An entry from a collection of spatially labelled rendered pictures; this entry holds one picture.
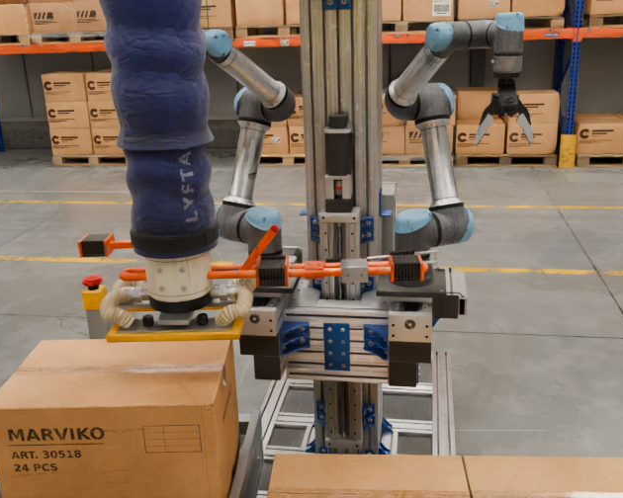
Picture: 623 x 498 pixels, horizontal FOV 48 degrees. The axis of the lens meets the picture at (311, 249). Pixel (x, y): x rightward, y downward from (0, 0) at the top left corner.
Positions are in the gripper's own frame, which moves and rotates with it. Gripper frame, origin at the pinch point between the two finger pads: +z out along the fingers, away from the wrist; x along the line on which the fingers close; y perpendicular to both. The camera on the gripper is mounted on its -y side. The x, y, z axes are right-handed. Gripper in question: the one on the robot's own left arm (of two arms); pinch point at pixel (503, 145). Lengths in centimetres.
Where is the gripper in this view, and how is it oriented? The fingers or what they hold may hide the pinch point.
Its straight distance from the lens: 204.9
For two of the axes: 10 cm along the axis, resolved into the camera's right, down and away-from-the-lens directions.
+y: 1.6, -3.2, 9.3
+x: -9.9, -0.2, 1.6
